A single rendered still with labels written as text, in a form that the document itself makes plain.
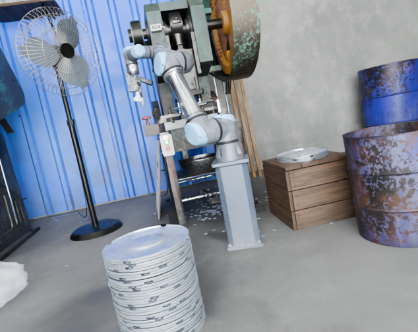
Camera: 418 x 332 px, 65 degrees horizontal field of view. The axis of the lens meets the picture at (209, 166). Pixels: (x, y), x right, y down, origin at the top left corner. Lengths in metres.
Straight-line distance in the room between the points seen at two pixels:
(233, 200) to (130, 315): 0.78
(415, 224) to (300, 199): 0.55
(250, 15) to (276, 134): 1.90
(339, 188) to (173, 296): 1.15
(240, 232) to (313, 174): 0.50
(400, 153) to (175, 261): 0.96
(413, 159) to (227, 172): 0.78
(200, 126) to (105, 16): 2.39
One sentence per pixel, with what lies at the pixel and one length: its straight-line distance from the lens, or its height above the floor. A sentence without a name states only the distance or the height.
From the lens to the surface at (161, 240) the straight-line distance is 1.11.
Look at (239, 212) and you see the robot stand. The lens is 1.65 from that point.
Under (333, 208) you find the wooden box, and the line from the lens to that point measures 1.90.
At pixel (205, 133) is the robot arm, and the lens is 1.52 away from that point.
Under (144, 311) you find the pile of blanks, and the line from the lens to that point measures 1.08.
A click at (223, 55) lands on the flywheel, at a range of 2.75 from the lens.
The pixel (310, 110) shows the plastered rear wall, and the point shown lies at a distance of 3.99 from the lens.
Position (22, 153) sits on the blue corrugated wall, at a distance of 3.74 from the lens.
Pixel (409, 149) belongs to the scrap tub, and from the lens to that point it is 1.48.
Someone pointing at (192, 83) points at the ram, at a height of 0.93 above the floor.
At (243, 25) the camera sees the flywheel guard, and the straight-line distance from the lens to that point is 2.18.
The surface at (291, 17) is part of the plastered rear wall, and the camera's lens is 4.07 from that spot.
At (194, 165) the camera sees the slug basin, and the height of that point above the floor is 0.37.
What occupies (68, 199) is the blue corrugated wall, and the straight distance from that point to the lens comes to 3.65.
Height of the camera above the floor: 0.67
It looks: 8 degrees down
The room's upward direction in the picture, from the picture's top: 11 degrees counter-clockwise
